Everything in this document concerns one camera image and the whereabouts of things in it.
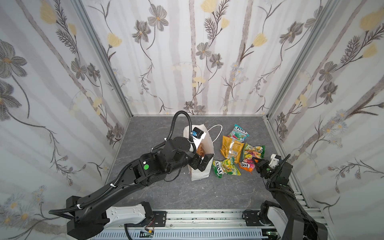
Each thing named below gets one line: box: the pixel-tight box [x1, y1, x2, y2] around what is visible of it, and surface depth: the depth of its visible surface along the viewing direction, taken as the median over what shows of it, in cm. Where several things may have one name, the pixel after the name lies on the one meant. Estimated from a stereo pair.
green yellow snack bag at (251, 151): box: [244, 143, 266, 159], surface depth 97 cm
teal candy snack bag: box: [227, 124, 250, 143], surface depth 106 cm
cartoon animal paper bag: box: [183, 124, 214, 181], surface depth 53 cm
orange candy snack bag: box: [239, 158, 255, 173], surface depth 86 cm
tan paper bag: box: [196, 143, 205, 158], surface depth 95 cm
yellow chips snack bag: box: [220, 135, 245, 164], surface depth 100 cm
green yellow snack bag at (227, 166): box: [212, 157, 242, 179], surface depth 90 cm
